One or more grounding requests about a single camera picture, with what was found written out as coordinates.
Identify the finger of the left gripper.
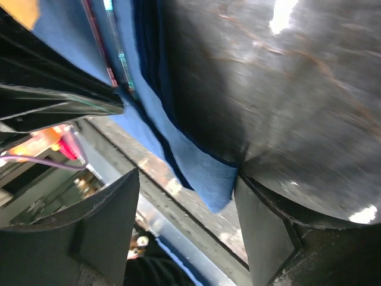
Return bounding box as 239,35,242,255
1,5,123,133

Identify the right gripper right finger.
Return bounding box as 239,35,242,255
235,173,380,285

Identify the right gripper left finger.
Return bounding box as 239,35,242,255
1,169,140,285

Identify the purple metal fork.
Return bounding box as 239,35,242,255
81,0,118,88

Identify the iridescent gold spoon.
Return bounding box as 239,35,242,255
103,0,135,94

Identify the blue paper napkin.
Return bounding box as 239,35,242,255
37,1,238,212

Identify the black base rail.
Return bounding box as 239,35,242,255
76,117,252,285

